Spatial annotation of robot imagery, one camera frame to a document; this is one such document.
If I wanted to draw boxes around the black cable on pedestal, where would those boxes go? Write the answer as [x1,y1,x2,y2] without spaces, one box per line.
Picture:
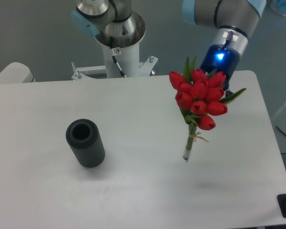
[109,36,127,78]

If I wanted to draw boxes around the black cable on floor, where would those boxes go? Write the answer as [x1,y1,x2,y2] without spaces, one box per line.
[276,125,286,140]

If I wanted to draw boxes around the white chair back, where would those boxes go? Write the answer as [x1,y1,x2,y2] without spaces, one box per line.
[0,62,36,84]

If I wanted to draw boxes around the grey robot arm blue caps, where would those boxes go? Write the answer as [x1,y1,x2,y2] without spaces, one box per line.
[71,0,266,95]

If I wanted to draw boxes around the red tulip bouquet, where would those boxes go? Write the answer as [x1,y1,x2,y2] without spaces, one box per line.
[169,57,246,161]

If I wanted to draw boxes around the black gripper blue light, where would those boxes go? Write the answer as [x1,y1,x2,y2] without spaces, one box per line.
[200,31,242,98]

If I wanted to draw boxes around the white metal base frame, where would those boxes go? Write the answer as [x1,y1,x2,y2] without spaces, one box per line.
[71,55,158,81]

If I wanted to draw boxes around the dark grey ribbed vase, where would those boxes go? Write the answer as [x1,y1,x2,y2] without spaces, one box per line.
[65,119,105,168]

